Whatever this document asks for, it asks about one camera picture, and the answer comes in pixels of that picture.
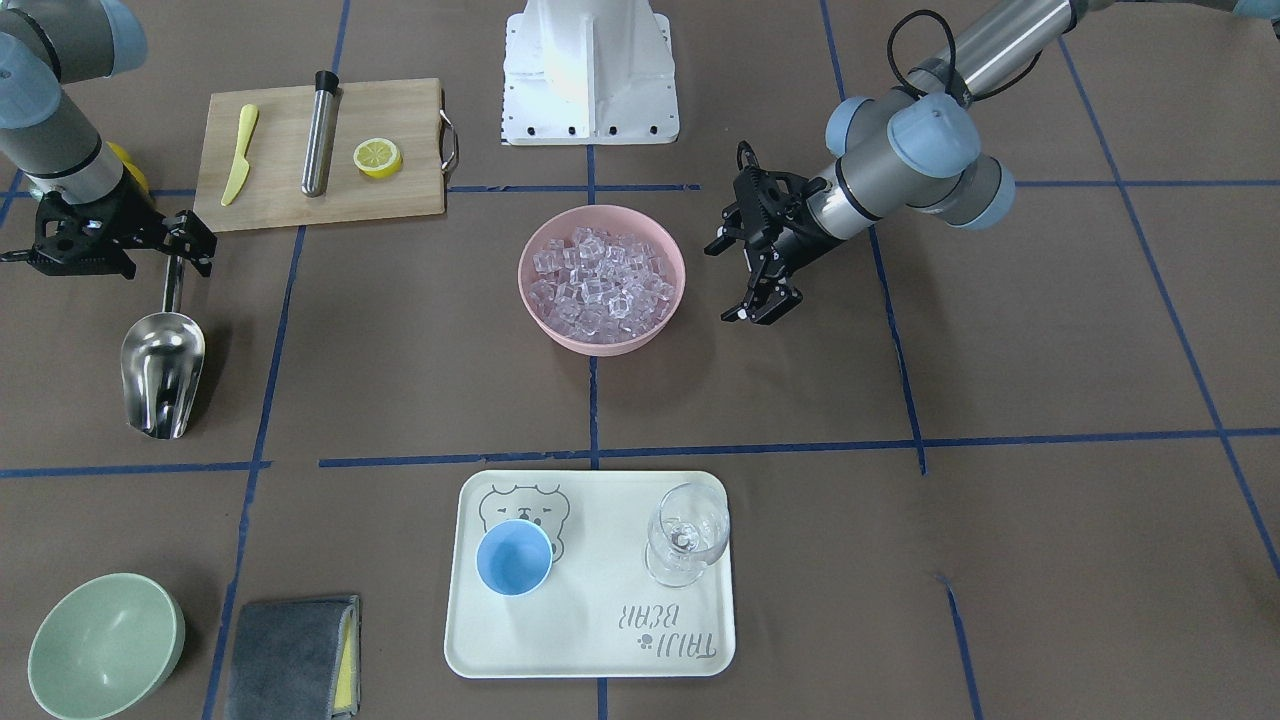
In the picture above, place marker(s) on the yellow plastic knife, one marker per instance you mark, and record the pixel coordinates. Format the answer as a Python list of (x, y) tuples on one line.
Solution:
[(240, 165)]

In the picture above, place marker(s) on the pink bowl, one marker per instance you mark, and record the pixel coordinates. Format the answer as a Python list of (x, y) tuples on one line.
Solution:
[(613, 218)]

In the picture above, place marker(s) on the wooden cutting board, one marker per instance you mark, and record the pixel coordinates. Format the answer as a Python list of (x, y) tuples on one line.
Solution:
[(406, 111)]

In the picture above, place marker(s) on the cream bear tray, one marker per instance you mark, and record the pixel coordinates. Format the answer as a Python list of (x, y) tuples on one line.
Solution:
[(598, 611)]

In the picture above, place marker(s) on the grey folded cloth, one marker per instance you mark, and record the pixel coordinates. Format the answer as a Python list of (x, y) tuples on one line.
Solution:
[(297, 659)]

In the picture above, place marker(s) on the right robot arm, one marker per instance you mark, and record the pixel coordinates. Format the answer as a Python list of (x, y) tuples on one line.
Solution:
[(45, 46)]

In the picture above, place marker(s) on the steel muddler black tip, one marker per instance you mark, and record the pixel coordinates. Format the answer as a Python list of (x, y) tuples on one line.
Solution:
[(319, 148)]

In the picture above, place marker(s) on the clear ice cubes pile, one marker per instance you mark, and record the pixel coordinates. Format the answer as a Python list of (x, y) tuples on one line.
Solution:
[(600, 287)]

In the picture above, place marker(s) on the metal ice scoop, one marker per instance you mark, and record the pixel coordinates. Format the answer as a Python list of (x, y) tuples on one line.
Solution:
[(162, 358)]

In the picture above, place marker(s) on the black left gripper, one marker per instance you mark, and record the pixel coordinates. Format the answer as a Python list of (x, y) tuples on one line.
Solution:
[(801, 240)]

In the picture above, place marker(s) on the front yellow lemon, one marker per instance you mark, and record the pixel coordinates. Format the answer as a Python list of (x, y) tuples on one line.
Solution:
[(134, 172)]

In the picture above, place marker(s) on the mint green bowl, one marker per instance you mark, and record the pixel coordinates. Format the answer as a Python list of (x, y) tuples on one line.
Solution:
[(107, 645)]

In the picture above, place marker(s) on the clear wine glass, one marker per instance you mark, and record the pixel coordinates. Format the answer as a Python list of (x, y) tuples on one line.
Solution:
[(688, 531)]

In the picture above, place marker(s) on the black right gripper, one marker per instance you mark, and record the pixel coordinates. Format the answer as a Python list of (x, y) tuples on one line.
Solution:
[(122, 213)]

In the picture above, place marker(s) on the blue plastic cup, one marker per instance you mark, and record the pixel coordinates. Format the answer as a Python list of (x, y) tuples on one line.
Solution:
[(514, 558)]

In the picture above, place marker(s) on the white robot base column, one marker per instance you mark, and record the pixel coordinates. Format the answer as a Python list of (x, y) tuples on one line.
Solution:
[(589, 73)]

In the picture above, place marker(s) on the half lemon slice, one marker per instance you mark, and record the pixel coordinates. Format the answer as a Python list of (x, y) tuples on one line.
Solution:
[(378, 158)]

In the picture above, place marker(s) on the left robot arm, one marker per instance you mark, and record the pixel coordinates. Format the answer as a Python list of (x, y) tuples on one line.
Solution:
[(914, 147)]

